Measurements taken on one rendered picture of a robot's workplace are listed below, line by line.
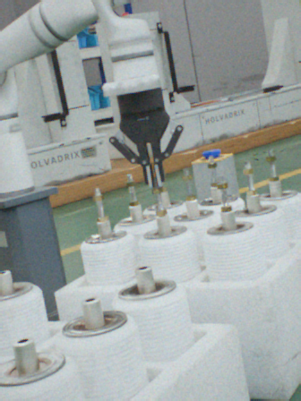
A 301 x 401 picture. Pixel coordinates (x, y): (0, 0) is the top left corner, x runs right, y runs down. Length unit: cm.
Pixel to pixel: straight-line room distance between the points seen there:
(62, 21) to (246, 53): 634
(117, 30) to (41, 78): 254
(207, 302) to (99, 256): 22
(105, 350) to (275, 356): 42
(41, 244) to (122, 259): 50
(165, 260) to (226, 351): 30
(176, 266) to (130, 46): 36
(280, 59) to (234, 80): 316
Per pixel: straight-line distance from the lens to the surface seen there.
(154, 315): 97
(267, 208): 138
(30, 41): 169
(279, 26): 506
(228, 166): 169
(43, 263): 182
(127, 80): 122
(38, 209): 181
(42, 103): 381
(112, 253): 134
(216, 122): 428
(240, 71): 802
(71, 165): 367
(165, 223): 131
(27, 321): 112
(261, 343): 123
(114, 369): 88
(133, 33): 126
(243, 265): 124
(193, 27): 842
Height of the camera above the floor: 52
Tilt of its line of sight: 9 degrees down
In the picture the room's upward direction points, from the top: 11 degrees counter-clockwise
